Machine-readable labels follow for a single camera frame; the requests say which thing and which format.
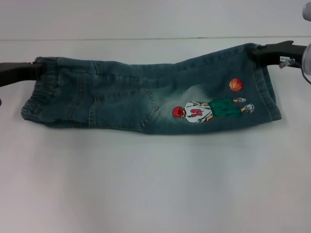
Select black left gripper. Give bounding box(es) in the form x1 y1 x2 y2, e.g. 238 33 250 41
0 61 47 87

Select blue denim shorts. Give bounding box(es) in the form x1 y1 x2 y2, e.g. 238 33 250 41
20 42 282 136

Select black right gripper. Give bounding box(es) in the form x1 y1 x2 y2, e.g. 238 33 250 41
250 40 306 67

